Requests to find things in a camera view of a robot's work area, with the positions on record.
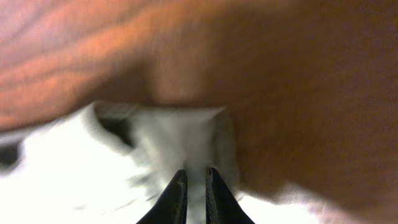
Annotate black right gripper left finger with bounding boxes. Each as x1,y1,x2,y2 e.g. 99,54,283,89
137,169,188,224

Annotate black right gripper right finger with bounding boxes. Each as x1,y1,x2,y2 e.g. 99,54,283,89
206,167,254,224

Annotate grey-green cotton shorts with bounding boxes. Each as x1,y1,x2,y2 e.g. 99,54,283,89
1,102,325,223

